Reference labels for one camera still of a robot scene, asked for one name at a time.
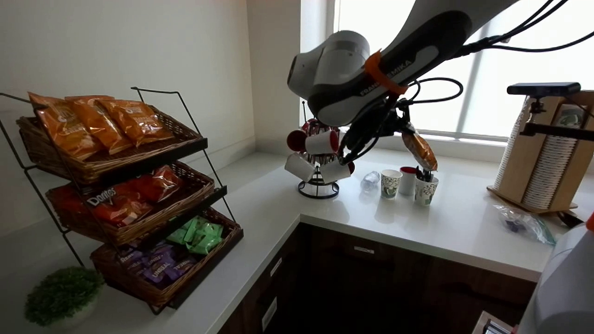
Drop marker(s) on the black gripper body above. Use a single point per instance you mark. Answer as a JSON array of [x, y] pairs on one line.
[[387, 117]]

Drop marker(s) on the orange chips snack packet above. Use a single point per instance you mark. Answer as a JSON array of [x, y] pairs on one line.
[[99, 122], [422, 150], [140, 121], [65, 130]]

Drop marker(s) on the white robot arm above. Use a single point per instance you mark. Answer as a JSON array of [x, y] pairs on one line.
[[346, 67]]

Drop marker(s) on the dark wood counter cabinet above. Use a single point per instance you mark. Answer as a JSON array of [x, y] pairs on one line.
[[383, 289]]

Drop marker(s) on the green snack bar packet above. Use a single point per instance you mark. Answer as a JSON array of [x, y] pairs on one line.
[[182, 232], [207, 237]]

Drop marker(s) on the red Doritos chips packet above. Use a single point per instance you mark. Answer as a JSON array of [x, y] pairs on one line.
[[158, 182], [71, 204], [121, 206]]

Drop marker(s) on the purple snack bar packet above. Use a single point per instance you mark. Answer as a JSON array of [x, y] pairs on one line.
[[140, 260], [168, 265]]

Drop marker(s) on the white cup red lid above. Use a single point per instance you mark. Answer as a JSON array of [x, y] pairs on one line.
[[409, 180]]

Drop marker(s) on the patterned paper cup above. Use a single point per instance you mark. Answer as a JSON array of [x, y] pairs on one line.
[[390, 184]]

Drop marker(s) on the white cup holding pens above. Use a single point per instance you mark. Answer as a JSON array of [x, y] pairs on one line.
[[426, 191]]

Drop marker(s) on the white mug red inside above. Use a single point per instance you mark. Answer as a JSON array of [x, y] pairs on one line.
[[316, 124], [338, 169], [298, 167], [316, 141]]

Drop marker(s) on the white paper towel roll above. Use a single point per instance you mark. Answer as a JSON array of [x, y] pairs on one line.
[[550, 159]]

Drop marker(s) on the clear plastic bag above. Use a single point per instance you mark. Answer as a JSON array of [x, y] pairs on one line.
[[526, 224]]

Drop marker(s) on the wicker basket with orange chips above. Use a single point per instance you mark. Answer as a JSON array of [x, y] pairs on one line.
[[155, 150]]

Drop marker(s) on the small green potted plant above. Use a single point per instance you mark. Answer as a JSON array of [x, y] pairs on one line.
[[62, 297]]

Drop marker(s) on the black stereo camera bar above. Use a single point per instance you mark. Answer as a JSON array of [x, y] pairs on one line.
[[543, 87]]

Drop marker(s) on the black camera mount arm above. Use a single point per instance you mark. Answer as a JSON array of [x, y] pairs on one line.
[[557, 130]]

